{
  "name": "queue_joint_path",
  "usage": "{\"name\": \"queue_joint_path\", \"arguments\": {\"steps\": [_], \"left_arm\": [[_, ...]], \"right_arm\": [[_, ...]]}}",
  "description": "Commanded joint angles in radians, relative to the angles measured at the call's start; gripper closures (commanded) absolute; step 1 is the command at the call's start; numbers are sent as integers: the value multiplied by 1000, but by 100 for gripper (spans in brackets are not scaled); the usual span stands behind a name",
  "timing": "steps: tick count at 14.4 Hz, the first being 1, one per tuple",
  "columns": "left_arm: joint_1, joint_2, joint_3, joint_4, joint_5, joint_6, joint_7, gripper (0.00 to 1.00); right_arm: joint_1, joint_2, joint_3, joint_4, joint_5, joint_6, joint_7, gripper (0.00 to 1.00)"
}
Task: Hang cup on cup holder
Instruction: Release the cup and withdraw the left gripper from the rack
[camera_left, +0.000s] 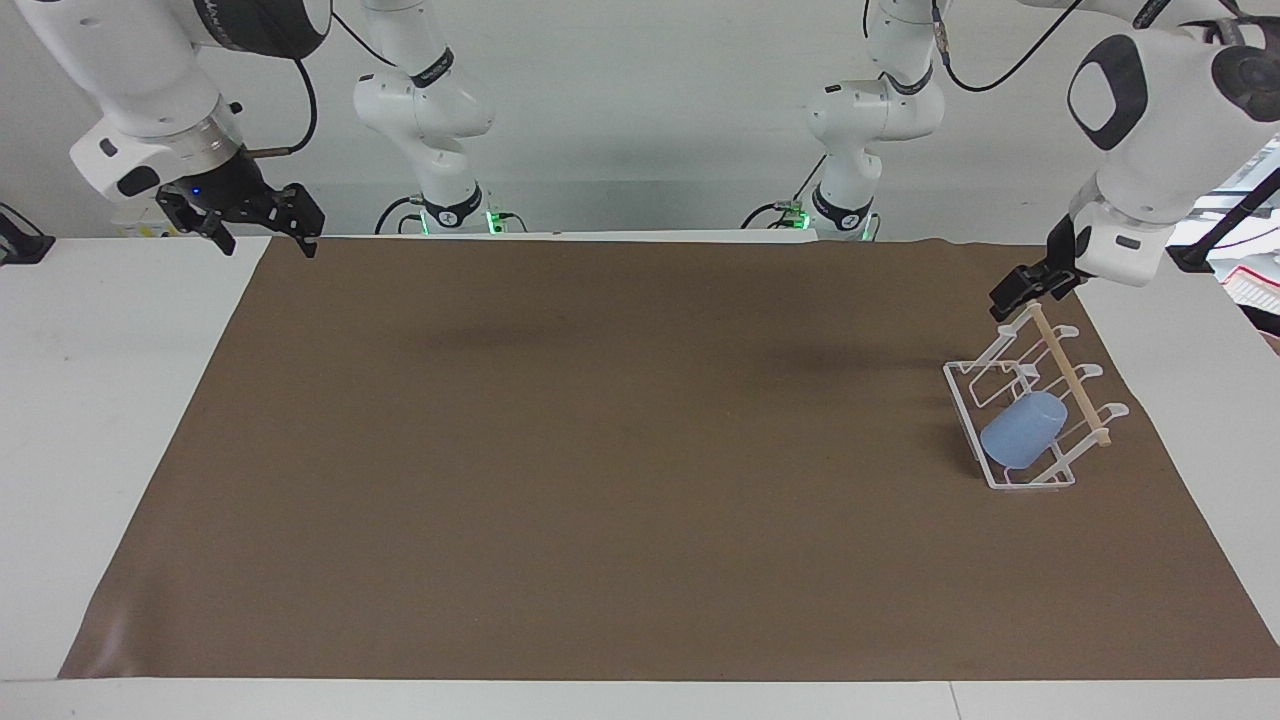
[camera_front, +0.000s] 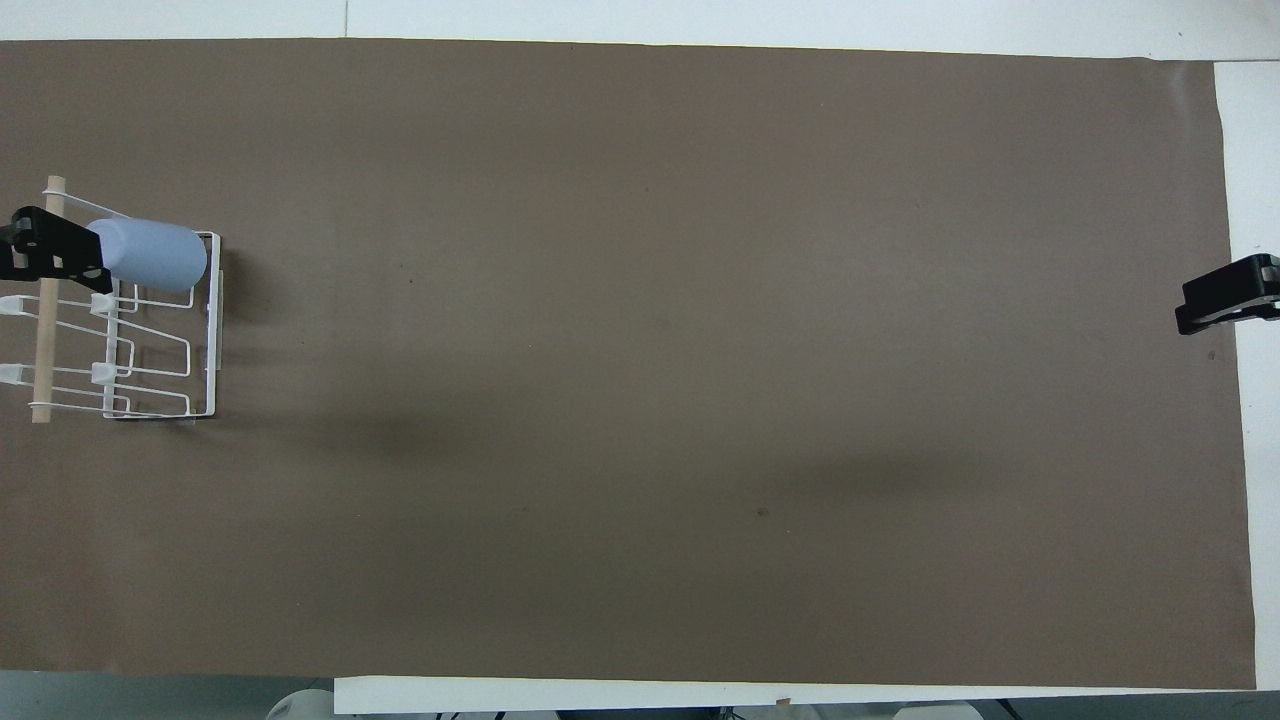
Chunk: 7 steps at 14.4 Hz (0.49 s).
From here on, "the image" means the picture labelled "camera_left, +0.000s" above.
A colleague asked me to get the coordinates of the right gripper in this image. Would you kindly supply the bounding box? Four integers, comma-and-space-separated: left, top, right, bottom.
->
156, 147, 327, 260

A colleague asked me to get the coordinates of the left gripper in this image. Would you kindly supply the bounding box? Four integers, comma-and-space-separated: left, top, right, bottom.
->
1044, 214, 1091, 297

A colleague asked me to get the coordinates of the light blue cup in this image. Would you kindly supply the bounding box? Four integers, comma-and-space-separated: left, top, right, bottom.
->
979, 390, 1070, 472

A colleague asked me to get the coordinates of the black stand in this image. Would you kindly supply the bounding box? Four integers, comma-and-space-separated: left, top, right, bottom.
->
1164, 165, 1280, 275
0, 202, 57, 267

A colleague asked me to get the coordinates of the black cable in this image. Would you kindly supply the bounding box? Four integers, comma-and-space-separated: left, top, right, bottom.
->
374, 194, 427, 237
739, 199, 803, 231
244, 54, 321, 163
929, 0, 1087, 94
329, 10, 399, 71
789, 152, 832, 203

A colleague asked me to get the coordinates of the white wire cup holder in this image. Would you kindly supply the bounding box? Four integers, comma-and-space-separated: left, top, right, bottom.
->
942, 299, 1132, 494

